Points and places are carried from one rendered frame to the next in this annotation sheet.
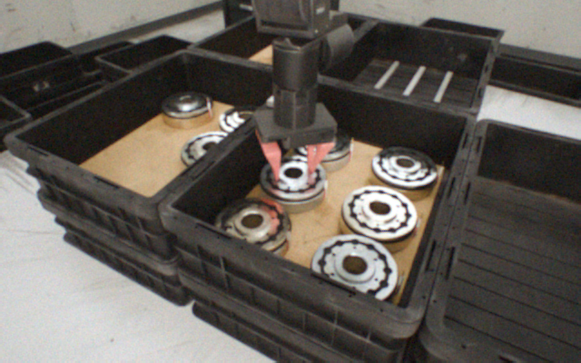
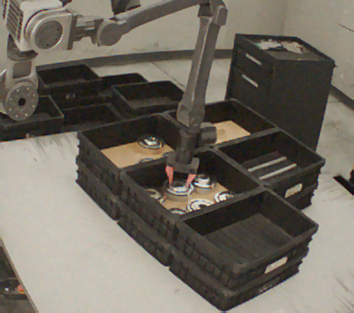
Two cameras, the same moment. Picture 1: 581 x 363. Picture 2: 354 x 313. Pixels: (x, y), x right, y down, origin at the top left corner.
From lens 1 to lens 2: 1.52 m
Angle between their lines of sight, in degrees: 20
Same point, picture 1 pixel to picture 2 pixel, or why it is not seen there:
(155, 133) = (129, 150)
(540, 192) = (278, 226)
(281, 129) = (175, 162)
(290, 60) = (182, 137)
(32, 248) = (62, 179)
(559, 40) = not seen: outside the picture
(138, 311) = (96, 215)
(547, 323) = (231, 251)
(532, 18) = not seen: outside the picture
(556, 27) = not seen: outside the picture
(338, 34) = (208, 133)
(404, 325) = (172, 217)
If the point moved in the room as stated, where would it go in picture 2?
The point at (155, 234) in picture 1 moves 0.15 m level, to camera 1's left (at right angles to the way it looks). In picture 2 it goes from (115, 182) to (79, 168)
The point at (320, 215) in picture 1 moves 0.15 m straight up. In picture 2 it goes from (181, 204) to (188, 166)
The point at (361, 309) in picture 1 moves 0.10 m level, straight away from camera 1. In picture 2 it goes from (164, 212) to (187, 202)
